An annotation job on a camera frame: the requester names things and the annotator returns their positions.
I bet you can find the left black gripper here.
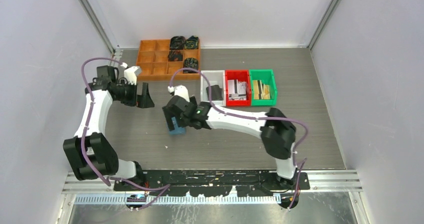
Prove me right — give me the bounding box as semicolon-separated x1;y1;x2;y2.
114;79;154;108

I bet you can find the blue leather card holder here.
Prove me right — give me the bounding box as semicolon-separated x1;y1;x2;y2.
168;126;186;135

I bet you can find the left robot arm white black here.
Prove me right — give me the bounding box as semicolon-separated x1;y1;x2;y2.
63;65;155;191

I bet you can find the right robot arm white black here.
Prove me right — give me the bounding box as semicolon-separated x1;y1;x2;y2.
162;95;298;190

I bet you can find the gold cards stack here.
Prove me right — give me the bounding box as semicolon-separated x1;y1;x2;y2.
251;80;271;100

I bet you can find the orange wooden compartment tray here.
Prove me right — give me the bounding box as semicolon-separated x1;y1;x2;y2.
135;39;202;82

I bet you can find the black wallet in white bin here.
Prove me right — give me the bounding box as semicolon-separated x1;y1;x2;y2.
205;84;223;101

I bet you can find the rolled dark belt middle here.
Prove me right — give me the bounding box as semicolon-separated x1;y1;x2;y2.
168;50;183;62

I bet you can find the rolled dark belt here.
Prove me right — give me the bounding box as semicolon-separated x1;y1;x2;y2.
168;50;183;62
184;35;199;50
169;35;186;50
183;57;199;74

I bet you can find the white plastic bin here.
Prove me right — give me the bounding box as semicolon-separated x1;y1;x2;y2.
200;70;227;107

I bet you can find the rolled dark belt bottom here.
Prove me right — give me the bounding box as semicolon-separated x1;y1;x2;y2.
183;57;199;74

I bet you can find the rolled dark belt top left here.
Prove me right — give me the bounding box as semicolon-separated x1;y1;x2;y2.
169;35;186;50

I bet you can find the red plastic bin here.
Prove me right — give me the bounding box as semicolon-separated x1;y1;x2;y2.
225;69;252;107

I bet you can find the rolled dark belt top right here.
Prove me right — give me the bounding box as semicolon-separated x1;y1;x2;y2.
184;35;199;50

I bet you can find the green plastic bin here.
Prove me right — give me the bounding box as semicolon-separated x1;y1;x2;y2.
249;69;278;107

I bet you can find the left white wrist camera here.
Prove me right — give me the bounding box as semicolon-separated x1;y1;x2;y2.
123;65;142;86

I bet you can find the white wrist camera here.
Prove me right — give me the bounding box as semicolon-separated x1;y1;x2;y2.
123;65;142;86
167;85;190;102

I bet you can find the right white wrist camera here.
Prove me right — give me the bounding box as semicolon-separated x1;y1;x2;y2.
167;85;190;102

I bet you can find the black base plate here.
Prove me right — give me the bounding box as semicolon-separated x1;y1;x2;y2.
114;169;311;197

